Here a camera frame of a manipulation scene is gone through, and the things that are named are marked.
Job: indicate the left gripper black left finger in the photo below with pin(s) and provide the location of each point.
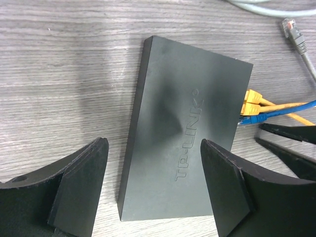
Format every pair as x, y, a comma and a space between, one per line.
57, 200

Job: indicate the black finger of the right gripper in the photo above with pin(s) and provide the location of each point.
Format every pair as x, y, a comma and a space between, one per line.
298, 133
302, 166

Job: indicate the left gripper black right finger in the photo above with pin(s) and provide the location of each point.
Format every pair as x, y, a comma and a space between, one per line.
251, 201

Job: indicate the black network switch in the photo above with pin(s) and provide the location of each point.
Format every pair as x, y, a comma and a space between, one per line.
184, 94

